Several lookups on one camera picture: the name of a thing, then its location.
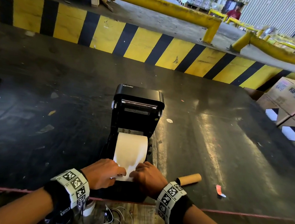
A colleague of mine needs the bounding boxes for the white cables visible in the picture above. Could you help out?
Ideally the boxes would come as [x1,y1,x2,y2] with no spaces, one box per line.
[92,203,136,224]

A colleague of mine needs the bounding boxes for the yellow black striped barrier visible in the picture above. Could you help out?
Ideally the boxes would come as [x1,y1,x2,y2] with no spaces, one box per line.
[0,0,295,95]

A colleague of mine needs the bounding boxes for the white paper roll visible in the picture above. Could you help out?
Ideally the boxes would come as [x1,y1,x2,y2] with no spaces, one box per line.
[110,132,150,184]

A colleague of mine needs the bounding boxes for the long yellow guard rail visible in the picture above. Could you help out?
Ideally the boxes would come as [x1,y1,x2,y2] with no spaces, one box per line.
[22,0,225,46]

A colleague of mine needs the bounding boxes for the white cup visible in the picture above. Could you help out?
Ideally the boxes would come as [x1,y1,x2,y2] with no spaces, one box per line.
[82,199,96,218]

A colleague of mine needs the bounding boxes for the person's left forearm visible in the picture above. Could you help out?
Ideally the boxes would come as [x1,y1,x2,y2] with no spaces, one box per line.
[0,183,56,224]

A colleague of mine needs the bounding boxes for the brown cardboard tube core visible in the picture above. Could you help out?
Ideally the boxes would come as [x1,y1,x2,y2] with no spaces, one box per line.
[175,171,203,189]

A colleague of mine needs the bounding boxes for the red sticker tab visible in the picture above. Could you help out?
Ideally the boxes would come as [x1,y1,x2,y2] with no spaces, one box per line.
[214,184,227,199]

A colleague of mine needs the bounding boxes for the person's right hand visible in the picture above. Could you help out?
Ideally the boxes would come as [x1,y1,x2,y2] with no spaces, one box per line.
[127,159,171,201]

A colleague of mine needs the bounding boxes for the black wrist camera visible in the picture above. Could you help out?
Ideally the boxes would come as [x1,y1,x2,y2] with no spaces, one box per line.
[44,197,86,224]

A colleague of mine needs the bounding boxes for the wooden board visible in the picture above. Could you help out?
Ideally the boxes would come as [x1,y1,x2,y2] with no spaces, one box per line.
[74,197,170,224]

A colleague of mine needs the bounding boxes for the person's left hand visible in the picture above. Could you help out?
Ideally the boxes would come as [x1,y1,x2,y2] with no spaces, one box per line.
[79,155,128,194]

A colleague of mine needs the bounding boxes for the dark cabinet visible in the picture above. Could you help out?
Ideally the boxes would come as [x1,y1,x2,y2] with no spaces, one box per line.
[222,0,245,17]

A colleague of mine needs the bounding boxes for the black printer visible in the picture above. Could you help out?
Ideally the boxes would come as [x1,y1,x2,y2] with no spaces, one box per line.
[95,82,167,205]

